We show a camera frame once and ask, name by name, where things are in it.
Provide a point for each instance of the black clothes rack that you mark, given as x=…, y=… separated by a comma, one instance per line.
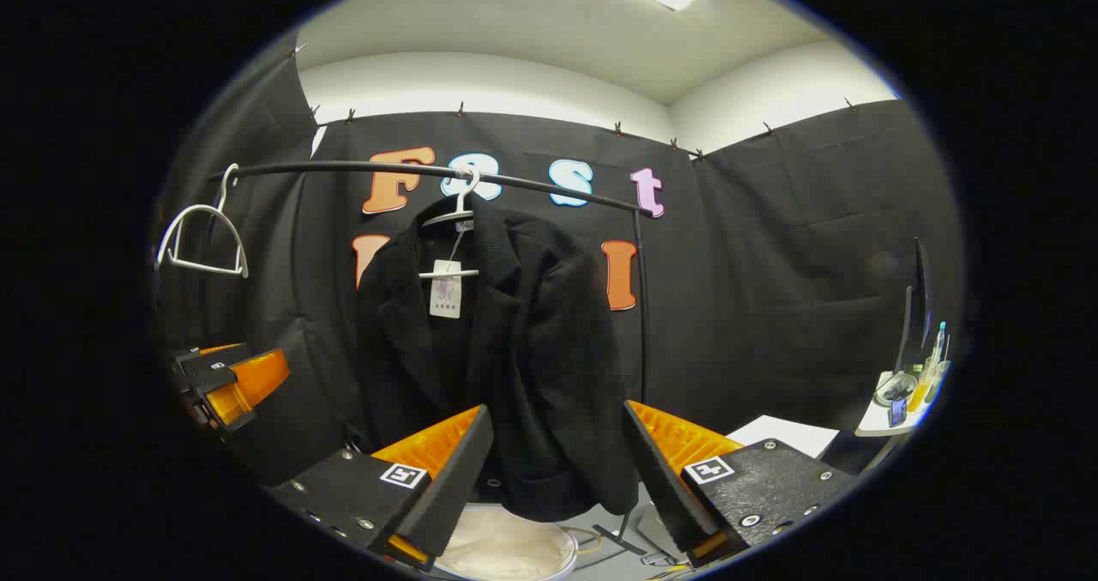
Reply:
x=343, y=166

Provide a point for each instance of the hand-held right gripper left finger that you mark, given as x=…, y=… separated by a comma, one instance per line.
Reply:
x=455, y=487

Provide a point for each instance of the clear bottle with cyan cap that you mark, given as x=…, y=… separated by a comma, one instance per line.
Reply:
x=940, y=349

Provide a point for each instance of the black backdrop cloth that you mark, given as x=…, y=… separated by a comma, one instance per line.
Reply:
x=772, y=263

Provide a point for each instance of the white laundry hamper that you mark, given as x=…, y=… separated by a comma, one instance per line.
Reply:
x=506, y=547

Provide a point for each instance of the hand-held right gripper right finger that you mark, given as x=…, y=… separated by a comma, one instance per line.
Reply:
x=665, y=487

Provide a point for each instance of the white paper clothing tag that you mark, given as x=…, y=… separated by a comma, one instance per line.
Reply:
x=446, y=293

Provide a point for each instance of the black monitor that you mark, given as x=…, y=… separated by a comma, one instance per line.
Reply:
x=923, y=298

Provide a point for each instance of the dark smartphone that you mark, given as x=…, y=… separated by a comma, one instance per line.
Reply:
x=898, y=412

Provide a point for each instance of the white hanger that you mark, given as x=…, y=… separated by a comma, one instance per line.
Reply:
x=206, y=207
x=450, y=274

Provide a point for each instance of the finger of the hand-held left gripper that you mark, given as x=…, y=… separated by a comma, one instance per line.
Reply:
x=210, y=384
x=210, y=360

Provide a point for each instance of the glass bowl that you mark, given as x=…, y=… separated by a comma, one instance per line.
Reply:
x=896, y=390

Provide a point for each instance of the black jacket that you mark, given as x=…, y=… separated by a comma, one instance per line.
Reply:
x=532, y=349

